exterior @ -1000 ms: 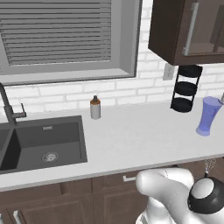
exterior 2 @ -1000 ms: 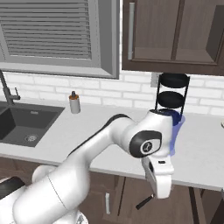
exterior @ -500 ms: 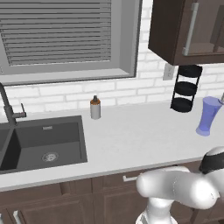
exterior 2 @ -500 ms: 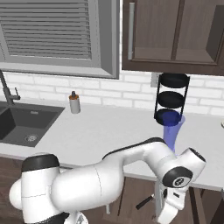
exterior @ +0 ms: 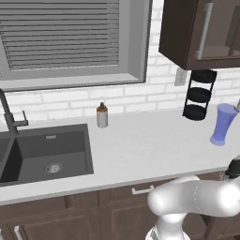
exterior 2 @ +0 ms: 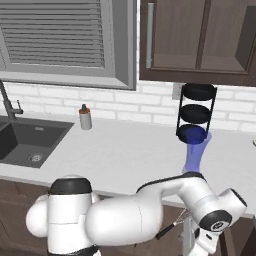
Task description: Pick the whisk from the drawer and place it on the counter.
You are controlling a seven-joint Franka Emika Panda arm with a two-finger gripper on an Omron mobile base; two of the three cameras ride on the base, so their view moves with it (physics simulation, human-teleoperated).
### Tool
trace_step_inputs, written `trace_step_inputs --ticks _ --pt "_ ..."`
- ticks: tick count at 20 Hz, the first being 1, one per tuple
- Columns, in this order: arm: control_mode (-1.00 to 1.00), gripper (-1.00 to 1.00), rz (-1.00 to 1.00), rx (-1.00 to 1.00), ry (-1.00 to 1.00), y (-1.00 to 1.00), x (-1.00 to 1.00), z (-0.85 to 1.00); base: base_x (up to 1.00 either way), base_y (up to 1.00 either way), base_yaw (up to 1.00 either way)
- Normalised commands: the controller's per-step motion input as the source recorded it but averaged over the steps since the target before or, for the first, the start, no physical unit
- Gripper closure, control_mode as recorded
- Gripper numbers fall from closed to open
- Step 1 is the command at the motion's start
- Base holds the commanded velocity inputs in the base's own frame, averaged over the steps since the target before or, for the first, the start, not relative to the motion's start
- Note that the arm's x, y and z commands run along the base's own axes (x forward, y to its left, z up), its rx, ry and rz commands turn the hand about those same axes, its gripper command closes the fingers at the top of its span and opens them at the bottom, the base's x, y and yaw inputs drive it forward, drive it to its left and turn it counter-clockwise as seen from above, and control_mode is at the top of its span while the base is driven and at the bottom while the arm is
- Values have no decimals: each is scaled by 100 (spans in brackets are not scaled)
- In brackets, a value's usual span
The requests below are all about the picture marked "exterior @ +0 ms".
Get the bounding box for dark brown drawer front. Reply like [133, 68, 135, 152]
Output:
[109, 171, 230, 204]

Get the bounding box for grey bottle with brown top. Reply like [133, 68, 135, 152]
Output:
[96, 101, 110, 129]

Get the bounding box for dark grey sink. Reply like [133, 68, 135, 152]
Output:
[0, 123, 95, 188]

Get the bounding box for blue glass vase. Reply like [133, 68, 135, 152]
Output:
[209, 102, 240, 147]

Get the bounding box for window with grey blinds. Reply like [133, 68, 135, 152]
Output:
[0, 0, 154, 92]

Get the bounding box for dark brown base cabinet door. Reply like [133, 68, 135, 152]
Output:
[7, 208, 101, 240]
[110, 201, 161, 240]

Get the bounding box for dark grey tap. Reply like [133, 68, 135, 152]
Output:
[0, 88, 30, 137]

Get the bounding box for dark brown sink front panel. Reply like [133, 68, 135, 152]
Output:
[0, 194, 77, 221]

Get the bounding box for silver drawer handle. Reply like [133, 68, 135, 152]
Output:
[130, 185, 156, 196]

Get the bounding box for white wall outlet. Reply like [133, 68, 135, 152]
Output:
[174, 67, 188, 87]

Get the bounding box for black three-tier wire stand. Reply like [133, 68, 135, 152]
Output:
[182, 68, 218, 122]

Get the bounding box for dark brown wall cabinet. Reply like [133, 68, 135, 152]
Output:
[158, 0, 240, 71]

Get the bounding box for silver wall cabinet handle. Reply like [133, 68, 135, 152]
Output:
[195, 2, 214, 61]

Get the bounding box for glass wall cabinet door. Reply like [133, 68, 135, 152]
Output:
[187, 0, 240, 70]

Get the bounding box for silver base cabinet handle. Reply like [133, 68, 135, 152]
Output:
[13, 224, 24, 240]

